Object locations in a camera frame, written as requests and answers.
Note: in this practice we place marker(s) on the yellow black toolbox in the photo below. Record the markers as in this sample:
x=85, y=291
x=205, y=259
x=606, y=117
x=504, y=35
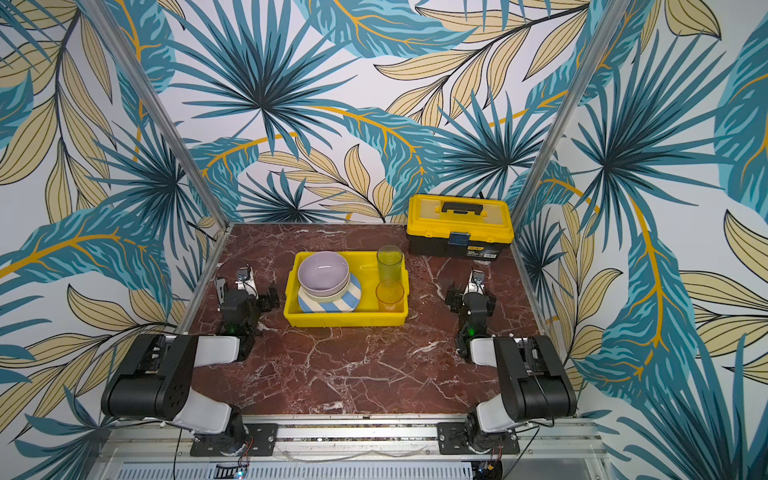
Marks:
x=443, y=226

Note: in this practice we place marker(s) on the lilac bowl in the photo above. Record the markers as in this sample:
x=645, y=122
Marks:
x=323, y=270

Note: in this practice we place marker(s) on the pale green bowl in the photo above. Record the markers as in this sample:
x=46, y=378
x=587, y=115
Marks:
x=326, y=294

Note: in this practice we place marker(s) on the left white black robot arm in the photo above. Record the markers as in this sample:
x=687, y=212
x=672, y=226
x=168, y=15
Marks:
x=154, y=379

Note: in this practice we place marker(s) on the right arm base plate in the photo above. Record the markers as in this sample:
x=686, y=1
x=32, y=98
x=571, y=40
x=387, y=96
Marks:
x=465, y=438

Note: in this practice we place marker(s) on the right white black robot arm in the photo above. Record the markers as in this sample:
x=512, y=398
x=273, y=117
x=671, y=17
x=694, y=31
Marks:
x=533, y=384

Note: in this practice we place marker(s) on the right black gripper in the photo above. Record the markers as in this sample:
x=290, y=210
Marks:
x=471, y=298

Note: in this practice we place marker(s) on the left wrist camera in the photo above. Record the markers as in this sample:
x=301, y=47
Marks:
x=244, y=274

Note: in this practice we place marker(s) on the pink translucent cup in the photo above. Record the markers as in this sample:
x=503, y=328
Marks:
x=390, y=295

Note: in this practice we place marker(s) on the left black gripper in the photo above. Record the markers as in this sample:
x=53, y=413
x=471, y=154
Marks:
x=241, y=299

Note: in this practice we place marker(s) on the grey translucent cup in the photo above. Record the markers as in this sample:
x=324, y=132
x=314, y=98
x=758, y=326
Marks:
x=389, y=263

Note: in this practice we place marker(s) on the aluminium front rail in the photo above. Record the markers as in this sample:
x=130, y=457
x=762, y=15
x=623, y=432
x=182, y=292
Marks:
x=314, y=437

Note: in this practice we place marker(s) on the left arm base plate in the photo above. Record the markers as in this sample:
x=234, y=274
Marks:
x=248, y=440

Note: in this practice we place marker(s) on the yellow plastic bin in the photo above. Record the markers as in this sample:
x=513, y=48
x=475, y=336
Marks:
x=364, y=274

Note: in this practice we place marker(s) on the grey folding knife tool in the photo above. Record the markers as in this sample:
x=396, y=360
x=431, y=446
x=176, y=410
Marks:
x=221, y=286

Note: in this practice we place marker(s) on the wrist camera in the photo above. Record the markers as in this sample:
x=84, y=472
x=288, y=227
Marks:
x=244, y=274
x=476, y=279

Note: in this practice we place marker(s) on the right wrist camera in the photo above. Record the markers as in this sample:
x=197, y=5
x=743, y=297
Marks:
x=476, y=279

